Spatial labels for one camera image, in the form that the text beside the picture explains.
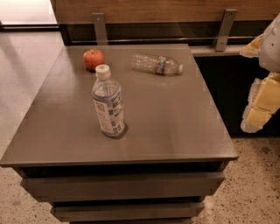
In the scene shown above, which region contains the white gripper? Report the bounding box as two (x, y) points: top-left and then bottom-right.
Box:
(240, 13), (280, 133)

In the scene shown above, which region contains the blue label plastic bottle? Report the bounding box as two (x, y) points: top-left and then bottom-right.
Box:
(92, 64), (125, 137)

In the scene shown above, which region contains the clear empty plastic bottle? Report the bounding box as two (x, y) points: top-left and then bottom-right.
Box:
(131, 52), (183, 77)

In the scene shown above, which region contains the grey drawer cabinet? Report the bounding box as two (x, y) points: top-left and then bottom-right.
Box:
(0, 44), (240, 224)

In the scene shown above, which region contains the red apple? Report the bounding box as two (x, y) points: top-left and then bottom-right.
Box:
(83, 49), (104, 72)

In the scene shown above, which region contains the right metal bracket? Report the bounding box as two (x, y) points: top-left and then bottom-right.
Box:
(213, 9), (237, 52)

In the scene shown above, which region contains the metal bracket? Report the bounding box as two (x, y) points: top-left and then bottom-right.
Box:
(92, 13), (108, 46)
(213, 9), (237, 52)

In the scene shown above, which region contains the left metal bracket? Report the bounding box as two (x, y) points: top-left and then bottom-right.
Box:
(92, 13), (108, 46)

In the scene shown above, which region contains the wooden wall panel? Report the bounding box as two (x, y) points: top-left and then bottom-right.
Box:
(50, 0), (280, 25)

